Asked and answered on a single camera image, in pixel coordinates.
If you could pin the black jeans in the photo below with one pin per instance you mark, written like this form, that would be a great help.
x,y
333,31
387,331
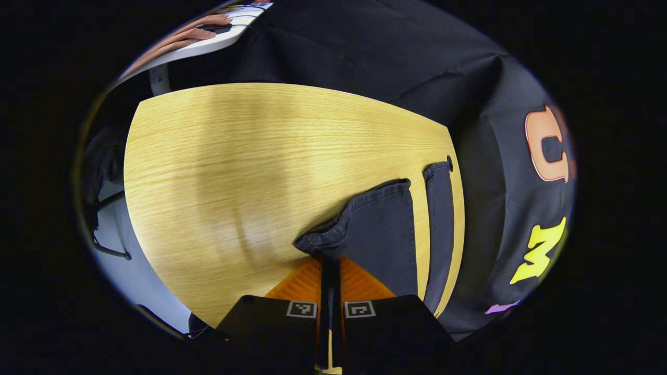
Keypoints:
x,y
380,234

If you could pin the white side desk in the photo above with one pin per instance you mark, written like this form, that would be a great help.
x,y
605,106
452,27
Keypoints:
x,y
208,47

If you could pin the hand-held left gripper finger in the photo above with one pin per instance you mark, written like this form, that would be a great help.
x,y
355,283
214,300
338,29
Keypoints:
x,y
336,312
325,312

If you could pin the black backdrop cloth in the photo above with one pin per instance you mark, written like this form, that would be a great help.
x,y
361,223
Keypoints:
x,y
365,52

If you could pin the black office chair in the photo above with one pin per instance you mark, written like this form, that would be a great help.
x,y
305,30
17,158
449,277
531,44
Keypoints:
x,y
101,161

